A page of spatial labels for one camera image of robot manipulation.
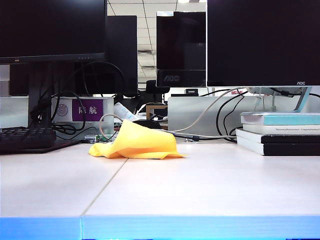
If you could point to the yellow rag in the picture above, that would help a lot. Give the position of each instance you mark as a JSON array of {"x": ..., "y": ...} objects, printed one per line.
[{"x": 140, "y": 142}]

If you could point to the wooden box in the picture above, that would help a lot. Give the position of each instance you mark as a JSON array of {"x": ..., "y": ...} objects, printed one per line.
[{"x": 156, "y": 107}]

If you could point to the grey desk divider panel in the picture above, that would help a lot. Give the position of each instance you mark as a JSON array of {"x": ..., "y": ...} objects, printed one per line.
[{"x": 180, "y": 107}]

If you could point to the white tube with blue print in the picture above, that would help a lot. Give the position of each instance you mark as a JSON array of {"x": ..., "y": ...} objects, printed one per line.
[{"x": 125, "y": 111}]

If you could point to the green circuit board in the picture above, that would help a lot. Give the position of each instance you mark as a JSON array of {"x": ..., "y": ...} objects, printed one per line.
[{"x": 102, "y": 138}]

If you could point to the white box with purple label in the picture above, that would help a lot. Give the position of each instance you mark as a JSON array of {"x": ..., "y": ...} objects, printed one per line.
[{"x": 87, "y": 110}]

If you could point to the black AOC monitor rear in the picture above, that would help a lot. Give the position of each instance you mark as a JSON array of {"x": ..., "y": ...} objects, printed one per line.
[{"x": 180, "y": 45}]

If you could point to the teal book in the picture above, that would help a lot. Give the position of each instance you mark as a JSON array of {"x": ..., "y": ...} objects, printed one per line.
[{"x": 287, "y": 120}]

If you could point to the AOC monitor with silver stand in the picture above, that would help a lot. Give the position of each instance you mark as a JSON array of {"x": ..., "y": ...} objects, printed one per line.
[{"x": 262, "y": 42}]

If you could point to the digital weighing scale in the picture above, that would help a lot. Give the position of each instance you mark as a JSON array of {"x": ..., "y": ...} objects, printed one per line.
[{"x": 287, "y": 139}]

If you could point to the black keyboard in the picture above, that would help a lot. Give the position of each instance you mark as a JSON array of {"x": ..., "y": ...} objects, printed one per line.
[{"x": 25, "y": 137}]

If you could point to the black BenQ monitor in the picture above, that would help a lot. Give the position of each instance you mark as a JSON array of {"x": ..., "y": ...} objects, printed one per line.
[{"x": 50, "y": 27}]

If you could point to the frosted desk divider panel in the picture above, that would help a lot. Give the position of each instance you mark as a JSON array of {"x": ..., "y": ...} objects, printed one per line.
[{"x": 13, "y": 112}]

